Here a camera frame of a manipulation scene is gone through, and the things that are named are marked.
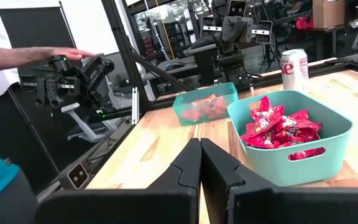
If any silver Diet Coke can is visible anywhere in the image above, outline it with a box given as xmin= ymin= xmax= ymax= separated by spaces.
xmin=280 ymin=49 xmax=310 ymax=94

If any person's forearm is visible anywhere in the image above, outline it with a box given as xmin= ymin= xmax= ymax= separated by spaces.
xmin=0 ymin=45 xmax=55 ymax=72

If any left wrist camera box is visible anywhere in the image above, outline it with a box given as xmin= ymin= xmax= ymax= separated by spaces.
xmin=227 ymin=0 xmax=248 ymax=17

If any brown cardboard box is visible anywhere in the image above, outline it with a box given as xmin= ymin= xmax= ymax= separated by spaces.
xmin=311 ymin=0 xmax=346 ymax=29

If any red bag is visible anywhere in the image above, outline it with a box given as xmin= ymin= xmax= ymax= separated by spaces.
xmin=295 ymin=15 xmax=314 ymax=30

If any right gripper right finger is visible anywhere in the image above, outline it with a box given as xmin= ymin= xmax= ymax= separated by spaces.
xmin=201 ymin=139 xmax=358 ymax=224

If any black computer mouse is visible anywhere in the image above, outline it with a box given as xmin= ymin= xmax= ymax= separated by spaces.
xmin=165 ymin=60 xmax=186 ymax=72

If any black board panel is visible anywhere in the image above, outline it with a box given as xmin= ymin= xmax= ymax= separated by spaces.
xmin=0 ymin=1 xmax=76 ymax=49

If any light teal translucent bin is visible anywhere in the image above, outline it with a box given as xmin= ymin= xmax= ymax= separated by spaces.
xmin=172 ymin=82 xmax=239 ymax=127

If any grey metal stand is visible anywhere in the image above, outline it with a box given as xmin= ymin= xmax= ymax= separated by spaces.
xmin=60 ymin=102 xmax=117 ymax=144

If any dark teal handled bin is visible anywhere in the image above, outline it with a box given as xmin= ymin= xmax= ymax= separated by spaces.
xmin=227 ymin=90 xmax=354 ymax=187

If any silver frame bracket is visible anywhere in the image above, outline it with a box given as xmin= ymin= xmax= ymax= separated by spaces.
xmin=131 ymin=86 xmax=140 ymax=125

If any black aluminium table frame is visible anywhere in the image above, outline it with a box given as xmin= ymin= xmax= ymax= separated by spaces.
xmin=35 ymin=0 xmax=358 ymax=200

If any red Skittles candy pack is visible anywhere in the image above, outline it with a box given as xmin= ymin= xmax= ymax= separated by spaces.
xmin=240 ymin=129 xmax=291 ymax=149
xmin=289 ymin=147 xmax=326 ymax=161
xmin=249 ymin=95 xmax=285 ymax=134
xmin=278 ymin=109 xmax=323 ymax=138

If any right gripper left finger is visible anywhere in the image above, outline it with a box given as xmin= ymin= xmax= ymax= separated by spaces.
xmin=35 ymin=138 xmax=202 ymax=224

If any person's hand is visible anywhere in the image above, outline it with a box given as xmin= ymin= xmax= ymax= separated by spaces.
xmin=51 ymin=46 xmax=94 ymax=62

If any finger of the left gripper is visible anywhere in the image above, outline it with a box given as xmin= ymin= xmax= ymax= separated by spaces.
xmin=200 ymin=16 xmax=218 ymax=40
xmin=255 ymin=20 xmax=273 ymax=45

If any table-level camera box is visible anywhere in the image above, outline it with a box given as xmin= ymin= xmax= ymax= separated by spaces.
xmin=57 ymin=161 xmax=90 ymax=190

